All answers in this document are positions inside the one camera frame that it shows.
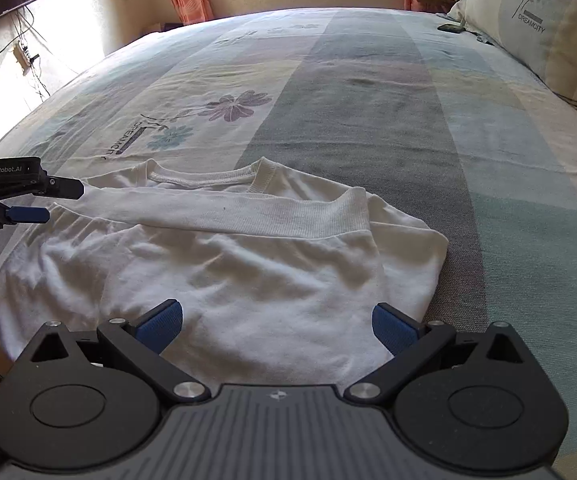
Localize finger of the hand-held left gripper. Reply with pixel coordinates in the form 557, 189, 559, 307
44, 176, 86, 200
0, 205, 51, 225

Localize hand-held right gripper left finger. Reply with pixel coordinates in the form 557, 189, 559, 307
29, 299, 212, 403

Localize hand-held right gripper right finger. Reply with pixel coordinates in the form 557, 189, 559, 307
343, 302, 528, 403

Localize white printed sweatshirt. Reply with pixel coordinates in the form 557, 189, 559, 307
0, 156, 450, 394

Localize white power strip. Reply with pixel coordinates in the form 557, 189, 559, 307
12, 41, 40, 69

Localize pastel patchwork bed sheet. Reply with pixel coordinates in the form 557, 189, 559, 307
0, 6, 577, 466

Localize wooden nightstand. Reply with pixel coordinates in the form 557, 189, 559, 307
402, 0, 461, 12

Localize large floral printed pillow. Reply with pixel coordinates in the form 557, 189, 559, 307
447, 0, 577, 110

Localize black power cables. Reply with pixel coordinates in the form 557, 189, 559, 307
0, 9, 53, 102

